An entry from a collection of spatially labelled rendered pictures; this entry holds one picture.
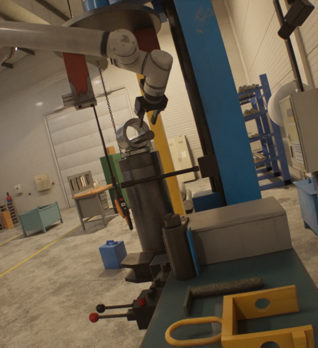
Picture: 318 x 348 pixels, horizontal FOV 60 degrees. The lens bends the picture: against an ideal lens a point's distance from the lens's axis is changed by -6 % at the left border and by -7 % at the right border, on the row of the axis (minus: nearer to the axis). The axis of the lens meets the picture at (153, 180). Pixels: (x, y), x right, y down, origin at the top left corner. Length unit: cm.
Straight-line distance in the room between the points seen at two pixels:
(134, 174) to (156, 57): 58
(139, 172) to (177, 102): 1091
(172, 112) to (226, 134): 1094
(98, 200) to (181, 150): 521
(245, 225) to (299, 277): 25
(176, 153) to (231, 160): 1031
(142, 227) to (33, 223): 809
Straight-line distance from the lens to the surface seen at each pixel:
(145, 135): 132
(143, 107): 121
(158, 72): 111
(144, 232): 147
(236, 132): 134
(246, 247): 99
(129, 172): 142
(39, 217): 925
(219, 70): 137
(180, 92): 1229
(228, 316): 62
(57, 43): 107
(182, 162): 1162
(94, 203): 748
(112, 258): 434
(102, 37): 102
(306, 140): 157
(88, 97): 149
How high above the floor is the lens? 146
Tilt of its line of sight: 5 degrees down
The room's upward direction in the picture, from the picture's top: 15 degrees counter-clockwise
